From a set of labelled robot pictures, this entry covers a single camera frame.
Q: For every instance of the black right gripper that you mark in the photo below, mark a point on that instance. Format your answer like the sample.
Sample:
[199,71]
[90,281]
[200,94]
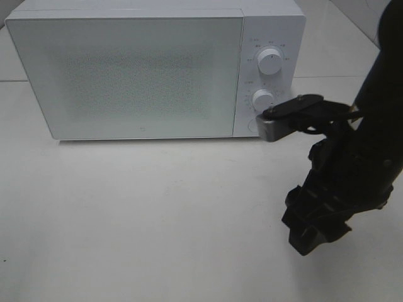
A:
[338,186]

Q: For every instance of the upper white power knob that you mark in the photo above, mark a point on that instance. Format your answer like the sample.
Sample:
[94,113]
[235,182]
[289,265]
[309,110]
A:
[269,61]

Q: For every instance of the white microwave oven body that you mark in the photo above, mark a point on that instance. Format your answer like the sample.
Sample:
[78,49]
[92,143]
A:
[278,24]

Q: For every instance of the round white door button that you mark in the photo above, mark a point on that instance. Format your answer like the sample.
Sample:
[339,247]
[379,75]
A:
[252,126]

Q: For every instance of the white timer knob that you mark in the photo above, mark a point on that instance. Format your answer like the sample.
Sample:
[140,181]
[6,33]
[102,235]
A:
[262,100]

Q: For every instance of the white microwave door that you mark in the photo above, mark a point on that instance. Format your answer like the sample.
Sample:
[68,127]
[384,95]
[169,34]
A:
[127,78]

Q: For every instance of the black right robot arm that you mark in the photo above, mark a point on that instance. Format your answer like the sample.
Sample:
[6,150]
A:
[373,127]

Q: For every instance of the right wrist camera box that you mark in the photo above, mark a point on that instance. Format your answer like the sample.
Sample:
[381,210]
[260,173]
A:
[309,113]

